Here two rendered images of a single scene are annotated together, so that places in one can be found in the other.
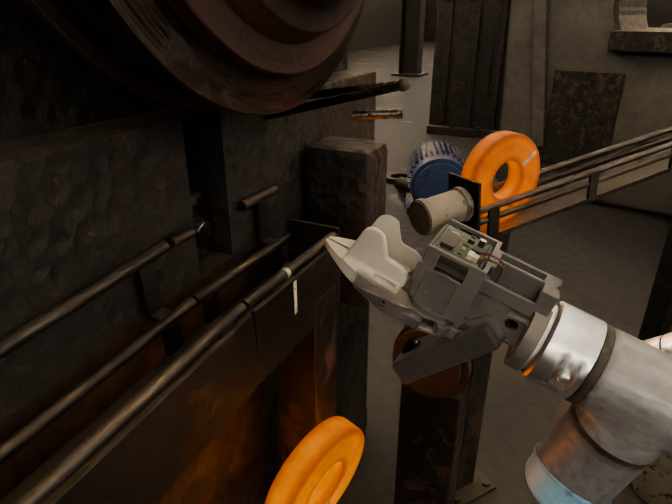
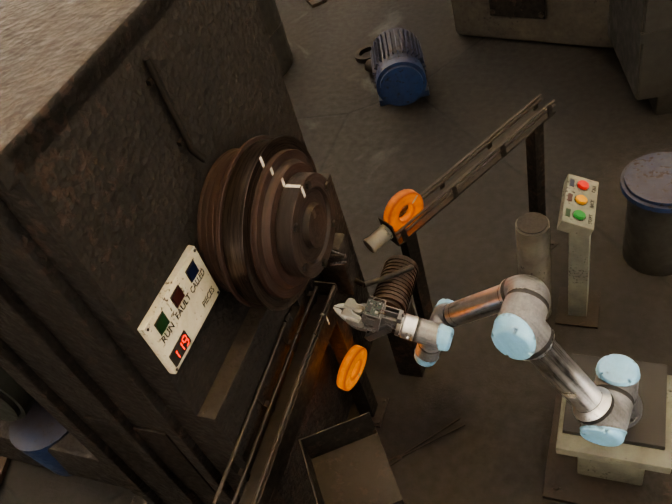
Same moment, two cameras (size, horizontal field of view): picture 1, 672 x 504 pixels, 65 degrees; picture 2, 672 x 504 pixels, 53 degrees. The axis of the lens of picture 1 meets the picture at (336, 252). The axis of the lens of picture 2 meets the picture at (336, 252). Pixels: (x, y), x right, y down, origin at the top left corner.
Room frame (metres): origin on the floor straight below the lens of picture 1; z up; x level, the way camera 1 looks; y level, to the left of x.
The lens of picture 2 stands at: (-0.87, -0.20, 2.31)
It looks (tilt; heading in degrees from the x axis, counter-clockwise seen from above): 44 degrees down; 6
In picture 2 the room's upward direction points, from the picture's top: 19 degrees counter-clockwise
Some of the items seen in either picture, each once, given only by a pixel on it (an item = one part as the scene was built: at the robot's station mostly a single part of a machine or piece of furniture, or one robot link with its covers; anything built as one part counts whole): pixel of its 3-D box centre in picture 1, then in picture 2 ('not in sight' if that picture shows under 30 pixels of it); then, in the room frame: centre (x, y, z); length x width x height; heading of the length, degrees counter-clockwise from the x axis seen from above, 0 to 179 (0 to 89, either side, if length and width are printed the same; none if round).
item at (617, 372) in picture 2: not in sight; (616, 380); (0.17, -0.74, 0.49); 0.13 x 0.12 x 0.14; 145
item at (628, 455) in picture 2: not in sight; (615, 414); (0.17, -0.75, 0.28); 0.32 x 0.32 x 0.04; 64
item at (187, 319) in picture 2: not in sight; (182, 309); (0.26, 0.32, 1.15); 0.26 x 0.02 x 0.18; 154
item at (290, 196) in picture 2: not in sight; (309, 225); (0.47, -0.01, 1.11); 0.28 x 0.06 x 0.28; 154
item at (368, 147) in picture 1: (344, 221); (335, 264); (0.73, -0.01, 0.68); 0.11 x 0.08 x 0.24; 64
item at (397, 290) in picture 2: (437, 425); (404, 320); (0.75, -0.19, 0.27); 0.22 x 0.13 x 0.53; 154
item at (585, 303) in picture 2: not in sight; (579, 257); (0.80, -0.88, 0.31); 0.24 x 0.16 x 0.62; 154
